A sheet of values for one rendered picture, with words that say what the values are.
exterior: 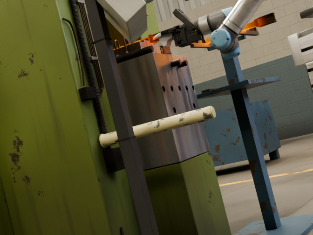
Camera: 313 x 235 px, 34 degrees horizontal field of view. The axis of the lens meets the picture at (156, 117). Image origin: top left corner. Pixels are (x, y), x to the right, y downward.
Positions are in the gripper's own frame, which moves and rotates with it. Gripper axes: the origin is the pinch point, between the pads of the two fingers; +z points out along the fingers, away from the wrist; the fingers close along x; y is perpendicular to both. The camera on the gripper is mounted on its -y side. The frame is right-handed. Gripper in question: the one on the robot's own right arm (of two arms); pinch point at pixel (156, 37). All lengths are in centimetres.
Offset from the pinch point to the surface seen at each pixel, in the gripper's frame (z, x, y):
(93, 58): 15.0, -30.2, 6.2
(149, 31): 16.7, 34.4, -11.0
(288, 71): 75, 777, -22
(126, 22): -20, -70, 8
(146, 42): 2.7, -5.2, 2.1
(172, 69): -3.3, 0.5, 15.2
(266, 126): 54, 398, 58
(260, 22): -36, 45, 0
